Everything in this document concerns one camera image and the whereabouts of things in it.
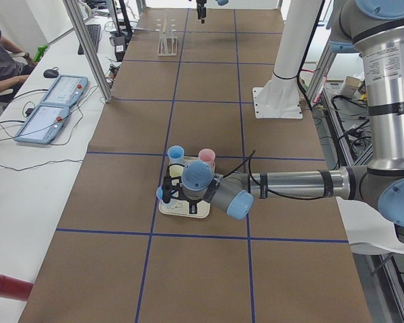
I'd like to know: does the aluminium frame post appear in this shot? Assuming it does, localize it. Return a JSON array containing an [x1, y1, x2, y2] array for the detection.
[[63, 0, 112, 103]]

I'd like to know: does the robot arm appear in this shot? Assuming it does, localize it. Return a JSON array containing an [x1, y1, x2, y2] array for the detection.
[[162, 1, 404, 227], [196, 0, 229, 24]]

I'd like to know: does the light blue cup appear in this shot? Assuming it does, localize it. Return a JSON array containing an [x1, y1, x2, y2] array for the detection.
[[167, 145, 184, 165], [156, 186, 174, 206]]

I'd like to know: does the black computer mouse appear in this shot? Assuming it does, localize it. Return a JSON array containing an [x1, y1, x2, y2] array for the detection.
[[43, 69, 59, 79]]

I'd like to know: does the cream plastic tray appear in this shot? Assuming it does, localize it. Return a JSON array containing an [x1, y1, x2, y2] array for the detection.
[[158, 156, 210, 219]]

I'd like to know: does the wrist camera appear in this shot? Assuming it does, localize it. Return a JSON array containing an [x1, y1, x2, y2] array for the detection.
[[162, 175, 174, 204]]

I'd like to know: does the white wire cup rack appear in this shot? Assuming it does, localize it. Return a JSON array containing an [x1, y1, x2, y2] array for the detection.
[[156, 14, 178, 57]]

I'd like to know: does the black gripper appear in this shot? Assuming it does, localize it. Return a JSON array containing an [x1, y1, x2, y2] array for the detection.
[[181, 185, 207, 214], [196, 0, 206, 24]]

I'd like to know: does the teach pendant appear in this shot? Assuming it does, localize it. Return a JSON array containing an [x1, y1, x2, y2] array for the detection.
[[13, 104, 70, 145], [40, 75, 89, 107]]

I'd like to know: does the pink cup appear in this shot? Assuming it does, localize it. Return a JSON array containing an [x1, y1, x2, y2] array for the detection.
[[198, 148, 216, 168]]

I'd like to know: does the red cylinder bottle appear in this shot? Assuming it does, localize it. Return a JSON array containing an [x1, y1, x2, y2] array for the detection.
[[0, 274, 34, 301]]

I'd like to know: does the teach pendant far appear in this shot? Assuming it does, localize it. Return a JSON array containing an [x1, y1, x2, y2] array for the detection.
[[40, 75, 89, 107]]

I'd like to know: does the light blue cup rear left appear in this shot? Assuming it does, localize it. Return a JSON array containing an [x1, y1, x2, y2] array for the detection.
[[156, 186, 174, 206]]

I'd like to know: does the seated person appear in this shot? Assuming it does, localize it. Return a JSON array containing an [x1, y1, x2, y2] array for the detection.
[[0, 31, 37, 103]]

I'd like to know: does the light blue cup rear right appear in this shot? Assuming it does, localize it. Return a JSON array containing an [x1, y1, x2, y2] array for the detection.
[[167, 145, 184, 165]]

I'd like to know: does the white pedestal column base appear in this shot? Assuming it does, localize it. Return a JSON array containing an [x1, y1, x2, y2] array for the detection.
[[252, 0, 325, 119]]

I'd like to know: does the black keyboard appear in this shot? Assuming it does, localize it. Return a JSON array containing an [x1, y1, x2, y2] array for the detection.
[[77, 24, 102, 56]]

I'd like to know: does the teach pendant near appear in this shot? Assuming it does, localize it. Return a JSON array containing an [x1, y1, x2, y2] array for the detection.
[[13, 104, 70, 145]]

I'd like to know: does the pale yellow-green cup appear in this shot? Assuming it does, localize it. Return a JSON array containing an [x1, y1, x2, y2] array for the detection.
[[168, 164, 184, 178]]

